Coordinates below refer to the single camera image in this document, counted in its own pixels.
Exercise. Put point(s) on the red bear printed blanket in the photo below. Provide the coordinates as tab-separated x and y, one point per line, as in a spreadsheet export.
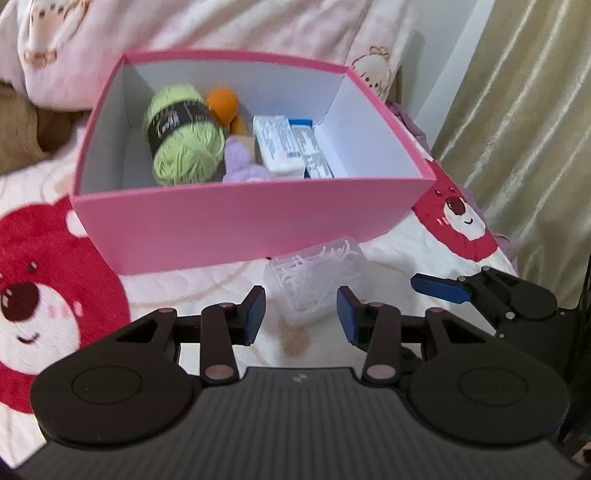
46	230

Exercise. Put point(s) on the brown cushion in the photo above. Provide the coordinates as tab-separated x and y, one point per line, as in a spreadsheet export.
27	134

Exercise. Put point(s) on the purple knitted toy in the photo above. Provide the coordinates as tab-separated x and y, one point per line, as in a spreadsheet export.
242	161

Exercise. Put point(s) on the orange knitted toy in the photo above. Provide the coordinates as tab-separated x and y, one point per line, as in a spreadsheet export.
221	104

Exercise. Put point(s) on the green yarn ball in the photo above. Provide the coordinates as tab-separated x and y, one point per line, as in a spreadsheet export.
184	138

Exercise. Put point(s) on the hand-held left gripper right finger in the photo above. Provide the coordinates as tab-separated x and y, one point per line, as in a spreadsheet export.
346	318

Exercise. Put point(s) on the beige curtain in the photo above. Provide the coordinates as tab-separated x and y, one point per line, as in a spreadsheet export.
521	115

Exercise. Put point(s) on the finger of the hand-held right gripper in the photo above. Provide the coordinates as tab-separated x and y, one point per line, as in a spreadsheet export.
436	286

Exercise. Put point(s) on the purple cloth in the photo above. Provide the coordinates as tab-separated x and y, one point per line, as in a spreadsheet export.
415	129

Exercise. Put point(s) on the clear box of floss picks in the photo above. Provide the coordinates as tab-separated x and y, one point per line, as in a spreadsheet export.
314	277

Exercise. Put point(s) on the blue and white carton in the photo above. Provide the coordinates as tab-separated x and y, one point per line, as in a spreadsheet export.
316	157
277	143

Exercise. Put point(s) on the pink printed pillow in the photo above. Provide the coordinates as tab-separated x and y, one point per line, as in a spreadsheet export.
277	27

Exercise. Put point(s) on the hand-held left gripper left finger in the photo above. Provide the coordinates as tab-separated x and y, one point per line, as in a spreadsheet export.
256	318

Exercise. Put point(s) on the pink cardboard box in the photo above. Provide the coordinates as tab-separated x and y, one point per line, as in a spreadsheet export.
231	221

